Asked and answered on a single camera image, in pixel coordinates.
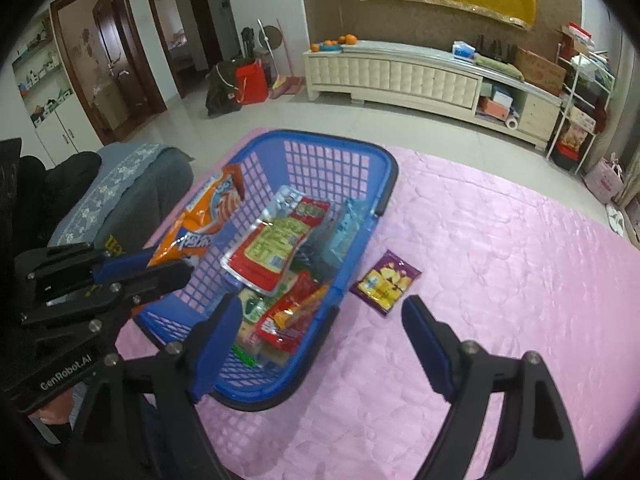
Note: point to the red shopping bag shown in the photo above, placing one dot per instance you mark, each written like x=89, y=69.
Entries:
x=251, y=83

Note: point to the green cracker packet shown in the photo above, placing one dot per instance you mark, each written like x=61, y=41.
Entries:
x=254, y=306

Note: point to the pink quilted table cover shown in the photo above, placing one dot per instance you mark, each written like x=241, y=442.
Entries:
x=501, y=264

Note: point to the red noodle snack pouch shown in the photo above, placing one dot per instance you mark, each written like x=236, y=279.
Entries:
x=285, y=341

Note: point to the silver red snack pouch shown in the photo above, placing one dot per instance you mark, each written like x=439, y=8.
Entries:
x=261, y=257

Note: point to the white metal shelf rack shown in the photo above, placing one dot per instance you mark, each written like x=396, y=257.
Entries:
x=586, y=94

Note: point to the person's left hand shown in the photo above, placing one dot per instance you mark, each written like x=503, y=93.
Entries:
x=57, y=411

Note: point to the pink white tote bag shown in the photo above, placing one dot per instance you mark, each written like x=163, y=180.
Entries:
x=604, y=180

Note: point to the blue plastic basket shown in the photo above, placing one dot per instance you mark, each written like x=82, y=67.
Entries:
x=326, y=167

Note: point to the blue tissue pack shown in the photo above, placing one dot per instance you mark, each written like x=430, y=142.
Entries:
x=463, y=50

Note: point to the orange sausage snack packet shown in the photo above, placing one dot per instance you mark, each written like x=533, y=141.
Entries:
x=204, y=215

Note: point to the yellow snack pouch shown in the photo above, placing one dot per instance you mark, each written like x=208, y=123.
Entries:
x=298, y=303

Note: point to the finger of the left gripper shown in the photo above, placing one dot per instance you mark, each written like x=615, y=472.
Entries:
x=151, y=284
x=117, y=268

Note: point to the purple yellow chip packet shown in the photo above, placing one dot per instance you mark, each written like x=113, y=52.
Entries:
x=386, y=282

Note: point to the black bag on floor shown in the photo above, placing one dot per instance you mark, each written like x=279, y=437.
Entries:
x=222, y=89

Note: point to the grey patterned chair cover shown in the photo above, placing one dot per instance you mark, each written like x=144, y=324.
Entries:
x=135, y=190

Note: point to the brown wooden door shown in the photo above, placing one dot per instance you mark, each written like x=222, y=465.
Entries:
x=118, y=64

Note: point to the light blue snack packet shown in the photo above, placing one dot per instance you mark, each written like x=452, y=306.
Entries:
x=343, y=231

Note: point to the brown cardboard box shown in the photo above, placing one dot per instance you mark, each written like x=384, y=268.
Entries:
x=539, y=71

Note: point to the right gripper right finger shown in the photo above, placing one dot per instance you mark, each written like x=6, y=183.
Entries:
x=534, y=438

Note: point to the oranges on blue plate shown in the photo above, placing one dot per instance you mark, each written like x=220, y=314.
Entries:
x=334, y=45

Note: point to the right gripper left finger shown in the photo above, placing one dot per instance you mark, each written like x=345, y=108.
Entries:
x=110, y=437

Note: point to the cream TV cabinet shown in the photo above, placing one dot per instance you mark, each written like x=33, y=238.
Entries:
x=435, y=82

